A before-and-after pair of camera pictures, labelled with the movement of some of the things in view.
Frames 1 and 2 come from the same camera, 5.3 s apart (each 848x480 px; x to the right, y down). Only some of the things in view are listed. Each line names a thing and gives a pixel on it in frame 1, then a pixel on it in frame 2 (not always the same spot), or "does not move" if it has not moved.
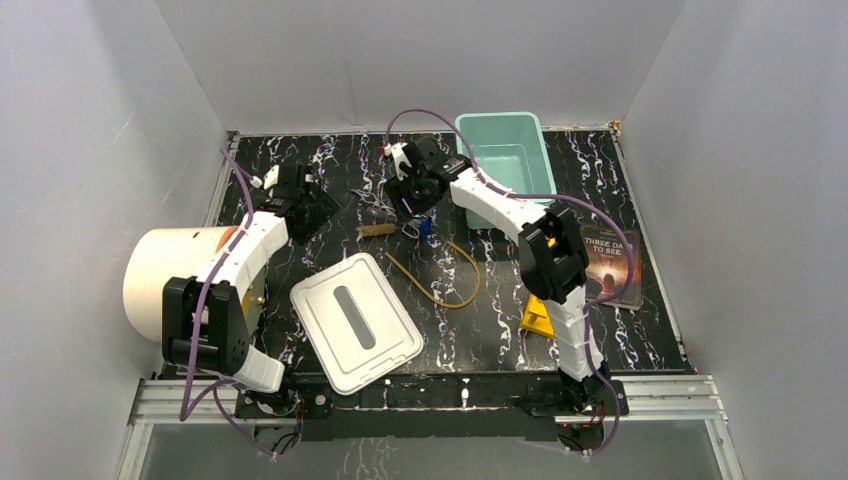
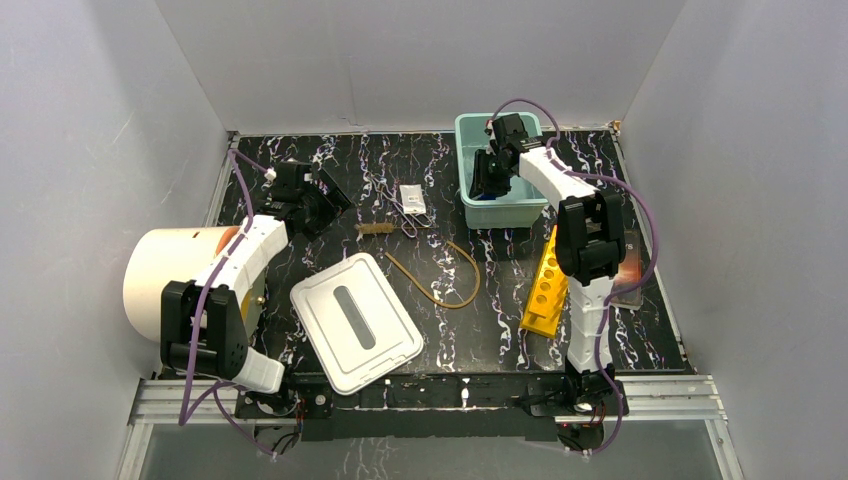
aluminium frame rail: x=647 y=400 does not move
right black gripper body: x=410 y=189 -> x=488 y=174
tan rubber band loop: x=429 y=294 does not move
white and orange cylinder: x=158 y=254 does not move
